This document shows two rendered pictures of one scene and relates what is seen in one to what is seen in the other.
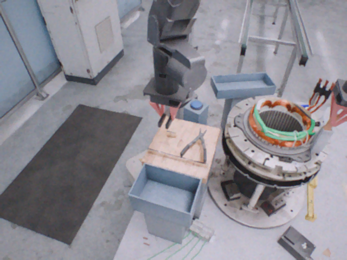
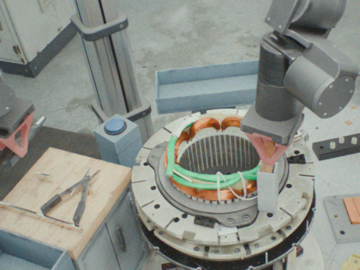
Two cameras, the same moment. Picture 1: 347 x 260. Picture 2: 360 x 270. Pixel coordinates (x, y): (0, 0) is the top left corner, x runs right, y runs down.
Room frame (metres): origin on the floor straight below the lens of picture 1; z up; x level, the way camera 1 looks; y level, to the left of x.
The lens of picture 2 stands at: (-0.15, -0.39, 1.77)
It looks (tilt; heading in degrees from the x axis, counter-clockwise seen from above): 42 degrees down; 12
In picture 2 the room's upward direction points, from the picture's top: 9 degrees counter-clockwise
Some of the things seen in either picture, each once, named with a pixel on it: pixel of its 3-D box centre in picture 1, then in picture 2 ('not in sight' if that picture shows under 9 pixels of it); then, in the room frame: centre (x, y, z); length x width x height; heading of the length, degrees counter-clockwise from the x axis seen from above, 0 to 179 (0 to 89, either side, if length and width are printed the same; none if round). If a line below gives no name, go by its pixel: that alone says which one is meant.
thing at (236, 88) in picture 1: (237, 106); (215, 126); (0.81, -0.27, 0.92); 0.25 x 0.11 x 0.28; 98
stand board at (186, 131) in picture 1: (183, 146); (61, 197); (0.47, -0.02, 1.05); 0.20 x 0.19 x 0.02; 161
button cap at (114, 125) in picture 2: (196, 104); (114, 125); (0.68, -0.07, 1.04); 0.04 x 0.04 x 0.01
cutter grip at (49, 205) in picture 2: (185, 150); (51, 203); (0.42, -0.02, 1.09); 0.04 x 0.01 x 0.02; 146
